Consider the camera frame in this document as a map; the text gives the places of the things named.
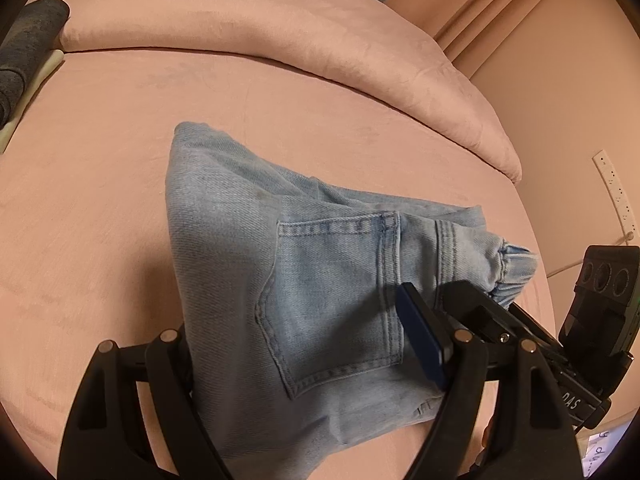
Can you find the light blue denim pants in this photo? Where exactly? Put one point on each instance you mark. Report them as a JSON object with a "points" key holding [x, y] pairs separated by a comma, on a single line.
{"points": [[300, 285]]}

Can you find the pink duvet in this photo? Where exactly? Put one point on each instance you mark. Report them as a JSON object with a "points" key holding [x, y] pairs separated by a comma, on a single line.
{"points": [[300, 25]]}

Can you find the dark grey towel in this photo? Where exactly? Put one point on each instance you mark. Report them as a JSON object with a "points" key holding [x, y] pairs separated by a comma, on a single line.
{"points": [[25, 45]]}

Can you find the pink bed sheet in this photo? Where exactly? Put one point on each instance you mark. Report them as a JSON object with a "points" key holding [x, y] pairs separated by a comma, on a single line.
{"points": [[100, 185]]}

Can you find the white flat pad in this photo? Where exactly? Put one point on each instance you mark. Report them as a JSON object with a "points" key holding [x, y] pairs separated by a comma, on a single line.
{"points": [[45, 67]]}

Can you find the white power strip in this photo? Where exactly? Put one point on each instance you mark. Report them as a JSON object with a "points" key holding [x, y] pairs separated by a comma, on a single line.
{"points": [[614, 190]]}

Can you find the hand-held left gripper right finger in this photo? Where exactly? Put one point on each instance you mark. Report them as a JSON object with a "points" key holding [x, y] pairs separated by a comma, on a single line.
{"points": [[420, 335]]}

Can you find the white paper sheet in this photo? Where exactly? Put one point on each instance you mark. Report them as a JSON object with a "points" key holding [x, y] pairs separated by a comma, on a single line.
{"points": [[600, 455]]}

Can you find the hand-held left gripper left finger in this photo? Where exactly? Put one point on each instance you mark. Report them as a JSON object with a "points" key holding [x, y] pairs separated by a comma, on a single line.
{"points": [[165, 365]]}

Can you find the pink curtain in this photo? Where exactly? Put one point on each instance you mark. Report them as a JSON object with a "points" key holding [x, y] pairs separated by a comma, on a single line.
{"points": [[465, 15]]}

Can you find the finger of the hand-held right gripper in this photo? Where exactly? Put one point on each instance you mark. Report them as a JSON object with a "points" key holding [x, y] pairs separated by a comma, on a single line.
{"points": [[537, 327], [475, 310]]}

